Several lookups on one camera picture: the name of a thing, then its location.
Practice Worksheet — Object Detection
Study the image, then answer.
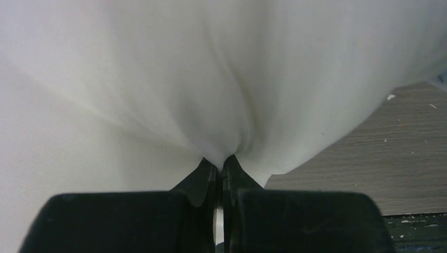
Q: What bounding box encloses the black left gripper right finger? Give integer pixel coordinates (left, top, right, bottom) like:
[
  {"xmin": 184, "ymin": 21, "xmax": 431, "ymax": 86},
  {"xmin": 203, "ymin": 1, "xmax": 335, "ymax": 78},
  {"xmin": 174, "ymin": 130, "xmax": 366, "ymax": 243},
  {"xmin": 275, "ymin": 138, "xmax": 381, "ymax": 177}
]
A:
[{"xmin": 222, "ymin": 155, "xmax": 395, "ymax": 252}]

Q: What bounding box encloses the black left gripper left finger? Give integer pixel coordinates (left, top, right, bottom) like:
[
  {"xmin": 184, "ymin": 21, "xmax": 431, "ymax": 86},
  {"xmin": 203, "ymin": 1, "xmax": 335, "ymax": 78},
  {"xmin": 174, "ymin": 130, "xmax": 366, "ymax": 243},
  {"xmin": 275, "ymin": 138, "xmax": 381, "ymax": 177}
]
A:
[{"xmin": 20, "ymin": 159, "xmax": 217, "ymax": 252}]

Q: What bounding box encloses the white pillow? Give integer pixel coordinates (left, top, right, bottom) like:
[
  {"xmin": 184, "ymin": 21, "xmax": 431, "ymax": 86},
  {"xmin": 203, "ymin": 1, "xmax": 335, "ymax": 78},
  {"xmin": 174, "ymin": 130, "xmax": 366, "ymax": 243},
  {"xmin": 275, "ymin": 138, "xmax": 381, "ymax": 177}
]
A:
[{"xmin": 1, "ymin": 1, "xmax": 446, "ymax": 252}]

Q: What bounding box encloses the light blue pillowcase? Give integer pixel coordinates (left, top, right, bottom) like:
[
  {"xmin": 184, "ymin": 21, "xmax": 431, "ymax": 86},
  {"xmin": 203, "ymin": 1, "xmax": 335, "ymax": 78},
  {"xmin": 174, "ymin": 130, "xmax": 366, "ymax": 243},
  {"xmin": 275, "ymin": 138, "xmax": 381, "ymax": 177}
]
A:
[{"xmin": 429, "ymin": 71, "xmax": 447, "ymax": 92}]

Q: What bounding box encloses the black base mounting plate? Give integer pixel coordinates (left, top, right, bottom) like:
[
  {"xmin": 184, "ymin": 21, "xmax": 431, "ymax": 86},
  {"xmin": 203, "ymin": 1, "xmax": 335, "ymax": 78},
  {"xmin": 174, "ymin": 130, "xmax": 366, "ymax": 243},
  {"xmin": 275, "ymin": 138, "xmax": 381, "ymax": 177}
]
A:
[{"xmin": 384, "ymin": 212, "xmax": 446, "ymax": 253}]

